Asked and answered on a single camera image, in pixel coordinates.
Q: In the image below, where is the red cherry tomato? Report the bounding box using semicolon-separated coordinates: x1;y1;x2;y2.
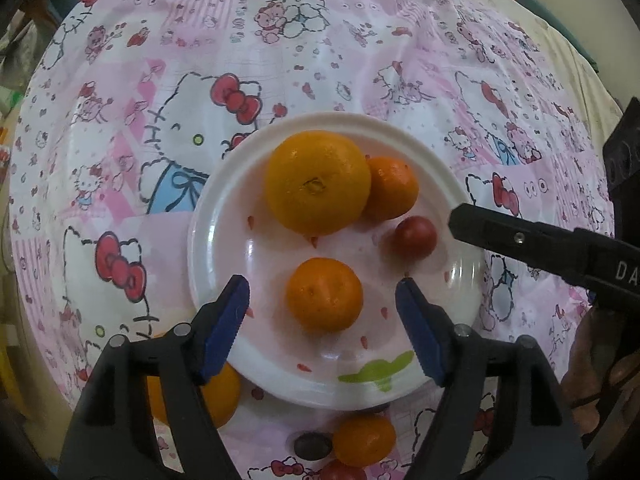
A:
320;461;368;480
391;216;438;261

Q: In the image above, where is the large orange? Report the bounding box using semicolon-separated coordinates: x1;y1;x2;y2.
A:
264;130;372;236
146;360;241;430

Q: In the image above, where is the pink printed blanket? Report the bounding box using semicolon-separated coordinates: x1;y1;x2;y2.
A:
7;0;618;480

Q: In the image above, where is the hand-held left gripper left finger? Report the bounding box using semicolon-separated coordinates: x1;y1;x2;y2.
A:
60;275;251;480

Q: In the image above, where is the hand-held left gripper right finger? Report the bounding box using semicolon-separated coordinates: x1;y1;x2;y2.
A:
395;277;588;480

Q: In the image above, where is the person's right hand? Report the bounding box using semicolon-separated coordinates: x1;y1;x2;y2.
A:
560;305;640;451

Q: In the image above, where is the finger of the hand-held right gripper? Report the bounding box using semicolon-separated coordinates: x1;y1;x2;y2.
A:
448;204;578;276
602;100;640;197

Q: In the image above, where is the cream quilt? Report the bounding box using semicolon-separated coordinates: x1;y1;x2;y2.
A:
440;0;626;126

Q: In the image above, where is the white plastic plate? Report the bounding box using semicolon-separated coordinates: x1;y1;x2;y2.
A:
187;112;486;411

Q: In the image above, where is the dark purple cherry tomato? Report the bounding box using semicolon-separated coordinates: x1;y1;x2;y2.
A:
293;432;334;461

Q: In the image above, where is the small mandarin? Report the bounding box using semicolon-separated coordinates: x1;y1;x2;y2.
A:
332;411;397;467
285;257;364;333
361;156;420;221

